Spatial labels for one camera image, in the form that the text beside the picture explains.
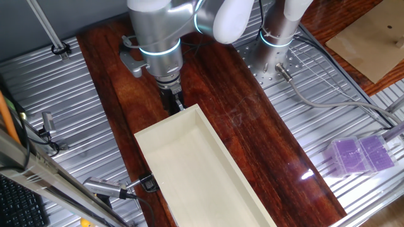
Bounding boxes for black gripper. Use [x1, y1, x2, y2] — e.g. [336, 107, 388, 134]
[158, 86, 186, 117]

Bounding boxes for pale wooden box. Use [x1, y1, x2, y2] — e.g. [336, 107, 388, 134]
[134, 103, 278, 227]

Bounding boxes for black glossy clamp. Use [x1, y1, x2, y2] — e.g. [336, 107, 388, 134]
[126, 172, 160, 194]

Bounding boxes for glossy dark wood board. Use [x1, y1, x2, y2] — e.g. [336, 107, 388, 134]
[76, 12, 348, 227]

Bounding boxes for orange tube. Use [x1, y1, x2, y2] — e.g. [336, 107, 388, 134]
[0, 90, 21, 146]

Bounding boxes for clear box with purple contents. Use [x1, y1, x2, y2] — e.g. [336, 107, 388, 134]
[324, 136, 370, 177]
[358, 134, 398, 173]

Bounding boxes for black computer keyboard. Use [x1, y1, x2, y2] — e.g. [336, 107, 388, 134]
[0, 174, 51, 227]

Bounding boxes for brown cardboard sheet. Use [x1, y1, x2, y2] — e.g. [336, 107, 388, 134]
[324, 0, 404, 84]

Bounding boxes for aluminium profile bar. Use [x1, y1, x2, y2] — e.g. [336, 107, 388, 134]
[384, 93, 404, 115]
[381, 121, 404, 143]

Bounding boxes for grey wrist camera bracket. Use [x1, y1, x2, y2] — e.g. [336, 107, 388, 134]
[119, 50, 149, 79]

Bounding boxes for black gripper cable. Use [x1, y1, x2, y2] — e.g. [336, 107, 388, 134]
[181, 30, 218, 57]

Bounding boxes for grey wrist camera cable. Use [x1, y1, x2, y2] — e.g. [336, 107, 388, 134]
[121, 33, 149, 51]

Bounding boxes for perforated silver base plate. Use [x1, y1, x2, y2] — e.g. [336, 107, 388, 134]
[235, 30, 306, 91]

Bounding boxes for black camera cable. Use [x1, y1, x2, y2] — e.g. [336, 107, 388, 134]
[0, 115, 33, 173]
[125, 192, 156, 227]

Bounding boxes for black camera stand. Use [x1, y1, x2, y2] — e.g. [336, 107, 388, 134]
[37, 127, 69, 158]
[94, 192, 114, 209]

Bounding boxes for black thin cable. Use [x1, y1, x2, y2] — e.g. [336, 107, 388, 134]
[258, 0, 266, 32]

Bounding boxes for black pole base ring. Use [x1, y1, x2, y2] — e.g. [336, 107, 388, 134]
[50, 40, 72, 56]

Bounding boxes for grey cable with metal connector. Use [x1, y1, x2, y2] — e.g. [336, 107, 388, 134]
[274, 62, 404, 125]

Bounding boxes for silver camera pole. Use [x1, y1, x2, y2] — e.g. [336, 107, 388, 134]
[26, 0, 68, 61]

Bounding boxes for thin white cable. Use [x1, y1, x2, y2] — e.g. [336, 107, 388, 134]
[288, 47, 384, 124]

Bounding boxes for aluminium frame beam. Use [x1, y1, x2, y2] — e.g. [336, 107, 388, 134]
[0, 124, 130, 227]

